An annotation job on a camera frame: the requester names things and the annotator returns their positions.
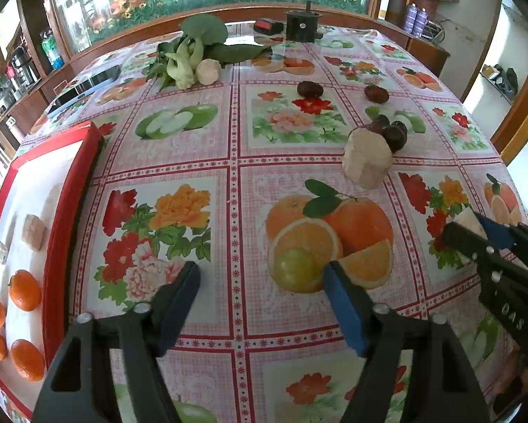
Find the green grape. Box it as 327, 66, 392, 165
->
271, 247, 322, 293

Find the green bok choy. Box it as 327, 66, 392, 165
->
143, 13, 272, 90

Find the floral plastic tablecloth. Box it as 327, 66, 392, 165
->
20, 28, 526, 422

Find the dark red date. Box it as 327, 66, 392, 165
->
364, 85, 389, 104
296, 81, 323, 98

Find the black cylindrical grinder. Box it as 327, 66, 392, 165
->
286, 0, 322, 43

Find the red rimmed white tray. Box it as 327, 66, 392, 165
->
0, 120, 105, 419

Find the red black small box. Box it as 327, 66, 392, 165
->
252, 18, 284, 36

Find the green plastic bottle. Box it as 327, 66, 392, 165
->
39, 29, 64, 70

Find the purple spray can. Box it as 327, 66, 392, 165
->
403, 3, 418, 33
412, 8, 428, 38

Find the black smartphone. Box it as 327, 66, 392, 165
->
44, 65, 122, 118

